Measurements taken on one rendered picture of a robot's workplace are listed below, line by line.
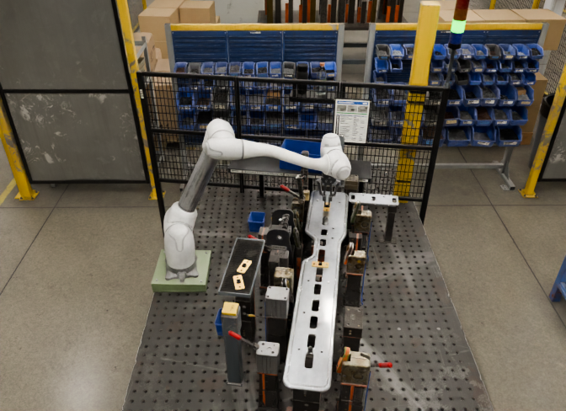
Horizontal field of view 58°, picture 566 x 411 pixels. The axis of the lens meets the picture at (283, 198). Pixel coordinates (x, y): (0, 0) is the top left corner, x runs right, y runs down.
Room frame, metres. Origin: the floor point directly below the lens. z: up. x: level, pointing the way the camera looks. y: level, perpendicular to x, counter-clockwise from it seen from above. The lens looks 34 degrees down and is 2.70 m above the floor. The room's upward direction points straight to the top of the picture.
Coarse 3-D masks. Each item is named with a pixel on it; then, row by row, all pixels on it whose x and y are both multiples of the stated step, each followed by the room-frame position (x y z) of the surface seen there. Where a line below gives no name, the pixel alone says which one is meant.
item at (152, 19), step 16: (160, 0) 7.02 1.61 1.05; (176, 0) 7.02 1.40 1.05; (192, 0) 7.02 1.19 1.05; (144, 16) 6.27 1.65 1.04; (160, 16) 6.26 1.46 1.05; (176, 16) 6.55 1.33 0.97; (192, 16) 6.64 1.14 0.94; (208, 16) 6.63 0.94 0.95; (160, 32) 6.26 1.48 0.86; (160, 48) 6.26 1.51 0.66
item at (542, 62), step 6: (546, 0) 6.13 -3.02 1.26; (552, 0) 6.01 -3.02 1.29; (558, 0) 6.00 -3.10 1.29; (564, 0) 6.00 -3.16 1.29; (546, 6) 6.09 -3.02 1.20; (552, 6) 6.00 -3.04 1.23; (558, 6) 6.00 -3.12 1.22; (558, 12) 6.00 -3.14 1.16; (546, 54) 6.00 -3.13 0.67; (540, 60) 6.00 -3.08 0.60; (546, 60) 6.00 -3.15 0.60; (540, 66) 6.00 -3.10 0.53; (540, 72) 6.00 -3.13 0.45
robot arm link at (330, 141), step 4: (324, 136) 2.36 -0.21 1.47; (328, 136) 2.34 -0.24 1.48; (332, 136) 2.34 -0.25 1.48; (336, 136) 2.35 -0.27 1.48; (324, 140) 2.34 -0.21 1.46; (328, 140) 2.33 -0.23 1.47; (332, 140) 2.33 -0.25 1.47; (336, 140) 2.33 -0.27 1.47; (324, 144) 2.33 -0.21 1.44; (328, 144) 2.32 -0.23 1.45; (332, 144) 2.32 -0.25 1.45; (336, 144) 2.32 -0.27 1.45; (320, 148) 2.37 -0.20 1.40; (324, 148) 2.32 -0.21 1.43; (328, 148) 2.30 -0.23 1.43; (332, 148) 2.30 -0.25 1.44; (336, 148) 2.30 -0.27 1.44; (340, 148) 2.32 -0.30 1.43; (320, 152) 2.36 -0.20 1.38; (324, 152) 2.30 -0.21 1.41
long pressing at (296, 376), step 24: (312, 192) 2.54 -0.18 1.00; (336, 192) 2.55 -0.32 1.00; (312, 216) 2.30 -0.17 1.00; (336, 216) 2.30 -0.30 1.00; (336, 240) 2.10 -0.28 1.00; (336, 264) 1.91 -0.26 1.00; (312, 288) 1.74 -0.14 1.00; (336, 288) 1.74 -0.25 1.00; (312, 312) 1.59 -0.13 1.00; (288, 360) 1.33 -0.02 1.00; (312, 360) 1.33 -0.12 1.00; (288, 384) 1.22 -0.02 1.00; (312, 384) 1.22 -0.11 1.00
